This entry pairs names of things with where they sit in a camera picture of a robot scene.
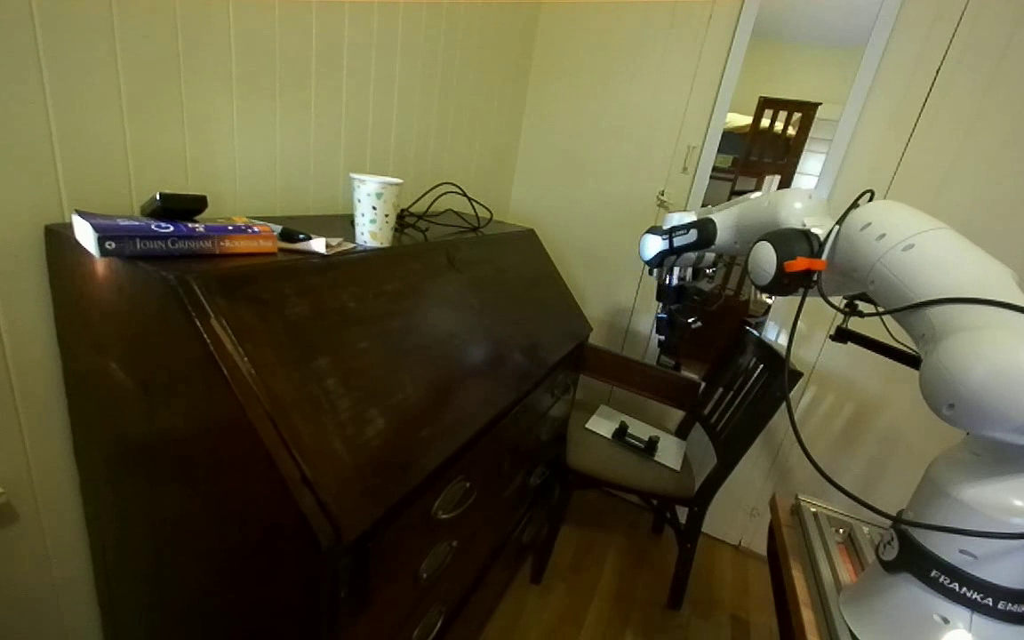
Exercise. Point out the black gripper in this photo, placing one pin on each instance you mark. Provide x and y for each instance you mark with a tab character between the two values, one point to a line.
698	297

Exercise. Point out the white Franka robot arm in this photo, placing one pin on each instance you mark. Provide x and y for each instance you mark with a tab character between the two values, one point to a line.
988	355

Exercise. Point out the white paper sheet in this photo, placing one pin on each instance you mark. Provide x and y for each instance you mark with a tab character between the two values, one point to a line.
607	420

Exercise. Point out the black rectangular clip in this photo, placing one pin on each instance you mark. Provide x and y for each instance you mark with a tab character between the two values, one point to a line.
638	438

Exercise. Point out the dark wooden hutch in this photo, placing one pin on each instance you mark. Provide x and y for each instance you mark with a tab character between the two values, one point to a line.
775	155

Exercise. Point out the dark wooden cushioned chair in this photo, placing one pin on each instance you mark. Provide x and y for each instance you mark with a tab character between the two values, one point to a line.
641	473

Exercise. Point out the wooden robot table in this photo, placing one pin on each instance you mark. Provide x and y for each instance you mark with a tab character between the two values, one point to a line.
789	580

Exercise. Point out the oval brass drawer pull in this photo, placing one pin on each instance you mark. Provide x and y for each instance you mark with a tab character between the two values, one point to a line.
440	556
457	497

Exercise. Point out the white dotted paper cup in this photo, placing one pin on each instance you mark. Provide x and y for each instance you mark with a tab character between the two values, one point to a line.
375	215

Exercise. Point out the small white card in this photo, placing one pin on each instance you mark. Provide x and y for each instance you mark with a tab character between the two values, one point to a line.
328	243

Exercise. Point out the small black object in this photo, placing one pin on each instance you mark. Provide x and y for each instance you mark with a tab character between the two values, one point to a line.
297	233

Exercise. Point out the dark wooden slant-front desk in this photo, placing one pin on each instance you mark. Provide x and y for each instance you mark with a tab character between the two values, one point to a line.
299	392

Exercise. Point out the small black box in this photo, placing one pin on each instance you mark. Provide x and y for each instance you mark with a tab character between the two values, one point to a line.
176	202

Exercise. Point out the blue book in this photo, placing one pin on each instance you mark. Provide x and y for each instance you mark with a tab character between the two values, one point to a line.
169	234

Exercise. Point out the black camera on stand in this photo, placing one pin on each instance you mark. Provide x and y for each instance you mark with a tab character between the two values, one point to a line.
880	346

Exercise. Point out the white doorway frame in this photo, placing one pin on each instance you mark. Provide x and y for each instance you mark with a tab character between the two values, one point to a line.
861	71

